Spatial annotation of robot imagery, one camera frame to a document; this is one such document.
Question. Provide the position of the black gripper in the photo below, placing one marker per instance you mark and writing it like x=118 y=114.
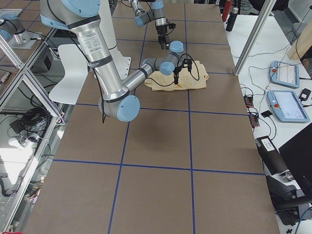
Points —
x=177 y=71
x=161 y=31

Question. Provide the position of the cream long-sleeve printed shirt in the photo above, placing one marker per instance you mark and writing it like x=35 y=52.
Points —
x=194 y=80

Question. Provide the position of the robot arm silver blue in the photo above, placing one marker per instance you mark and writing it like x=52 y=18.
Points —
x=156 y=13
x=82 y=18

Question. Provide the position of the black water bottle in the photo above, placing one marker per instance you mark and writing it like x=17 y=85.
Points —
x=231 y=20

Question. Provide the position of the red cylinder bottle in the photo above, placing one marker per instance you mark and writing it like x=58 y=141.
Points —
x=226 y=10

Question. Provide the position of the orange black connector block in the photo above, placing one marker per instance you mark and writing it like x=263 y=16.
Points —
x=248 y=101

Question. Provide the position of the white curved base cover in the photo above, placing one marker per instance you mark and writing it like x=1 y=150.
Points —
x=75 y=66

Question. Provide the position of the far blue teach pendant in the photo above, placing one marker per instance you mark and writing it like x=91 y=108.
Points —
x=284 y=74

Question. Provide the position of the blue teach pendant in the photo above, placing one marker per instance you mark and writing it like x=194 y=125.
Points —
x=284 y=74
x=287 y=107

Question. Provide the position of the near blue teach pendant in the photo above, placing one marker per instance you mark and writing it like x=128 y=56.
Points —
x=287 y=107

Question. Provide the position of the black power adapter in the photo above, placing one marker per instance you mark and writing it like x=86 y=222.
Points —
x=304 y=95

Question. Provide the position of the black labelled box device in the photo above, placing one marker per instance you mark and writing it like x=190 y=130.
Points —
x=270 y=155

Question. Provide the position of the black monitor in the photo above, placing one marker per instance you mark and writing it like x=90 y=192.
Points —
x=297 y=155

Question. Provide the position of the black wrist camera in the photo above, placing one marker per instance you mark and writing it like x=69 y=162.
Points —
x=187 y=64
x=171 y=26

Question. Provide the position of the aluminium frame post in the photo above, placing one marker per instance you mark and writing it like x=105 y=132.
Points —
x=261 y=19

